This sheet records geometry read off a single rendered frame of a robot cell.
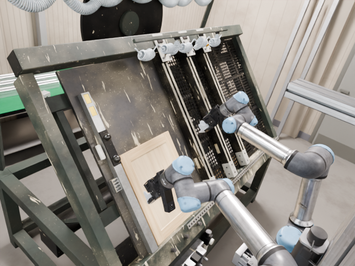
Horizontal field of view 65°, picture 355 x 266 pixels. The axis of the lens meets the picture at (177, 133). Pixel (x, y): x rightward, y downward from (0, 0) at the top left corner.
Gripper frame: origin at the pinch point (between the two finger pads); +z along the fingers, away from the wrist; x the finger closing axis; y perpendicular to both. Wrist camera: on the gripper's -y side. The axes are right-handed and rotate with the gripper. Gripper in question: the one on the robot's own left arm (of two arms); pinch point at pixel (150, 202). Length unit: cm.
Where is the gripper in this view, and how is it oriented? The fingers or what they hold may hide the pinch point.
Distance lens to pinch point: 129.4
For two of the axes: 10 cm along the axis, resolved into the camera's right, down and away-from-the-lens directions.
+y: -5.6, -8.0, 2.3
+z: -4.7, 5.4, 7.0
